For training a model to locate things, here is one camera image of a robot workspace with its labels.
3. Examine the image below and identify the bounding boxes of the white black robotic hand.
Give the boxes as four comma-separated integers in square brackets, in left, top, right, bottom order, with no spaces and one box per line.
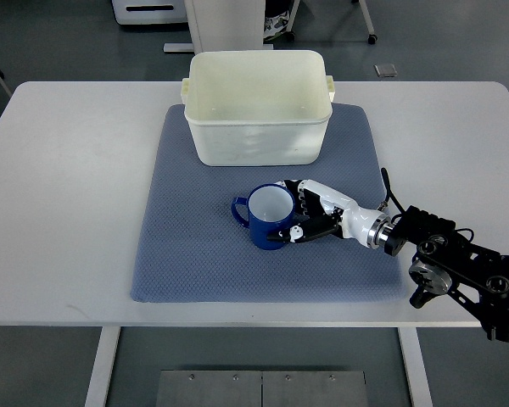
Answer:
[266,180,394,249]

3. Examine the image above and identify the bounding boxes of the blue enamel mug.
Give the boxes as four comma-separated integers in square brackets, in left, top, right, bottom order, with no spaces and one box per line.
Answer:
[231,184,295,250]

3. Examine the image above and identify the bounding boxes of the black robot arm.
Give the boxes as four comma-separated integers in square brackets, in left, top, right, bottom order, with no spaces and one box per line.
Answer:
[378,168,509,343]

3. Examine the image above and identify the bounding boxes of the cream plastic box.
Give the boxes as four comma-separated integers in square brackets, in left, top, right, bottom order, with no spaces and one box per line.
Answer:
[181,50,335,166]

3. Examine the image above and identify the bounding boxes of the blue textured mat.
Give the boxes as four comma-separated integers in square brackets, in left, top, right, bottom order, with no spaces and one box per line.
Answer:
[131,103,406,303]

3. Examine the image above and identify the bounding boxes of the grey floor outlet cover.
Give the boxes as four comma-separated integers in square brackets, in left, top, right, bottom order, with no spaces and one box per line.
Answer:
[373,64,398,78]

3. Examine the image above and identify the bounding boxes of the white wheeled cart leg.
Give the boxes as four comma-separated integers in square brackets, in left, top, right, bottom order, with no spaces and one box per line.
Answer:
[359,0,378,45]

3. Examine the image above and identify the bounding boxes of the right white table leg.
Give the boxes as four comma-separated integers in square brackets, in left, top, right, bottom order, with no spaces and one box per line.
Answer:
[398,327,433,407]

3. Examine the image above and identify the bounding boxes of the white table leg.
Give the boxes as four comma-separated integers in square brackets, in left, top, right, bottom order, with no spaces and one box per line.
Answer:
[398,327,433,407]
[85,326,120,406]

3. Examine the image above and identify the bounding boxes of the patterned bag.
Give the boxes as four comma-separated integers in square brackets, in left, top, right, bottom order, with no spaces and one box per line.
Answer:
[264,0,294,41]

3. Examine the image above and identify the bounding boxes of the white column stand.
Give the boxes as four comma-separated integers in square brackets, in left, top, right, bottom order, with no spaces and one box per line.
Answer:
[163,0,266,54]

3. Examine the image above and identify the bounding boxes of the white appliance with slot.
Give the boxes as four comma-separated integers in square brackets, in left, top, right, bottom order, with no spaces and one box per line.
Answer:
[111,0,187,25]

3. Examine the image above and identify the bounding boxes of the left white table leg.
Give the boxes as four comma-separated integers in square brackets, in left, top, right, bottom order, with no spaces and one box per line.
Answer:
[85,326,120,406]

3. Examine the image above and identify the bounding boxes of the metal base plate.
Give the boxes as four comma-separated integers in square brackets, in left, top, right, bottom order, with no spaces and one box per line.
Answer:
[156,371,368,406]

